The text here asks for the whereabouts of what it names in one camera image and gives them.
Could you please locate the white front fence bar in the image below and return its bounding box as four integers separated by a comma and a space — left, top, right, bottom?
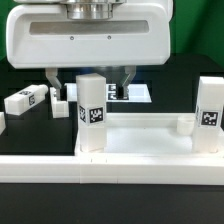
0, 156, 224, 185

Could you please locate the white marker base plate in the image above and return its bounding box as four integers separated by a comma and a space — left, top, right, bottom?
65, 83, 152, 103

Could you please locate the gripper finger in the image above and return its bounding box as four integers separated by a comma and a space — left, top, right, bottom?
116, 66, 136, 99
45, 68, 62, 100

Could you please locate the white desk tabletop tray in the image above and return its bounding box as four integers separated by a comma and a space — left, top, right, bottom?
74, 112, 224, 158

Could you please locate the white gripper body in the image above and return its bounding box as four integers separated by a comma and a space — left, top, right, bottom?
6, 1, 172, 68

